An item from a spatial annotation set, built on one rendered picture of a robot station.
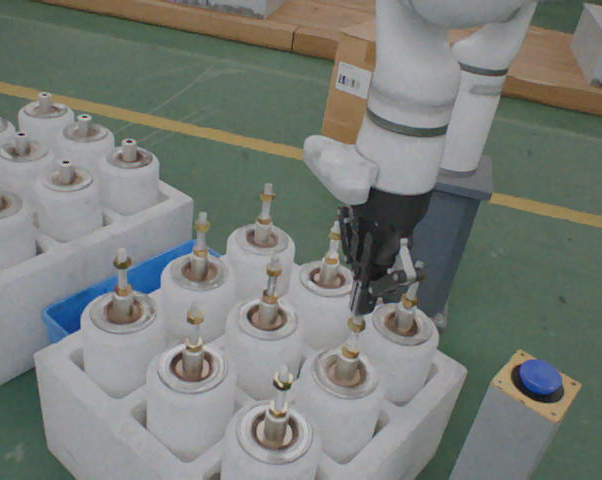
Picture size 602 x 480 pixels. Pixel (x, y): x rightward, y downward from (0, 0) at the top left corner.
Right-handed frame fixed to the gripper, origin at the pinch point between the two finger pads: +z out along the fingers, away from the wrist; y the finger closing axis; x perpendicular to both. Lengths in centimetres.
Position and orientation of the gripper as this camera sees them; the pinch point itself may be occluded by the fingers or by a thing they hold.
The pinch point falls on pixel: (363, 297)
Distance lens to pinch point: 64.1
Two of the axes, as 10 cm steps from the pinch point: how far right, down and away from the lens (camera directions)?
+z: -1.3, 8.3, 5.5
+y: -3.9, -5.5, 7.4
